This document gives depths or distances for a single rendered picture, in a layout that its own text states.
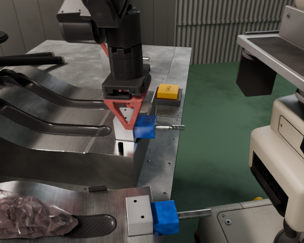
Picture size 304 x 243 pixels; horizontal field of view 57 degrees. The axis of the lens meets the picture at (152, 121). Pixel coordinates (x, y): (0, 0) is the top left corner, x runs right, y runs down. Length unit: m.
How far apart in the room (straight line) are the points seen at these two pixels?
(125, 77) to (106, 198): 0.20
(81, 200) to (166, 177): 0.19
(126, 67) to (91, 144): 0.17
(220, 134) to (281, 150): 1.43
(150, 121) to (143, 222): 0.20
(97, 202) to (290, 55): 0.42
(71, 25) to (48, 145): 0.23
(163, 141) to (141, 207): 0.29
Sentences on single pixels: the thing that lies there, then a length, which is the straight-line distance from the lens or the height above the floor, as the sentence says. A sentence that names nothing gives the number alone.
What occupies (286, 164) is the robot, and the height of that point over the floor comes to 0.80.
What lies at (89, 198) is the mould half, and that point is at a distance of 0.49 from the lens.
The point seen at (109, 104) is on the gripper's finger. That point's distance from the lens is 0.48.
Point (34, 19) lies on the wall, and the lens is 3.10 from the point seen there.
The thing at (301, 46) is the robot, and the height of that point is 1.04.
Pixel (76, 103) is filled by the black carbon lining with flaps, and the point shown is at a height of 0.88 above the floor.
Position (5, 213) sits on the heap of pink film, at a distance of 0.43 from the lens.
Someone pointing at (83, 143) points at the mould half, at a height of 0.89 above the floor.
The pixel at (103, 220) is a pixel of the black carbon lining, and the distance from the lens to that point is 0.47.
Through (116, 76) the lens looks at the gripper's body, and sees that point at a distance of 0.48.
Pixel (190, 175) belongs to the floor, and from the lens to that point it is 1.76.
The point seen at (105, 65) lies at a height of 0.92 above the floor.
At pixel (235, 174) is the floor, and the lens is 1.82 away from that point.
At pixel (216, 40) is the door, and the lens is 3.30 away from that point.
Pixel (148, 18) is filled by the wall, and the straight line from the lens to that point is 3.08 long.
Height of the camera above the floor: 1.22
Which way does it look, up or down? 33 degrees down
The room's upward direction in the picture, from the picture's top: straight up
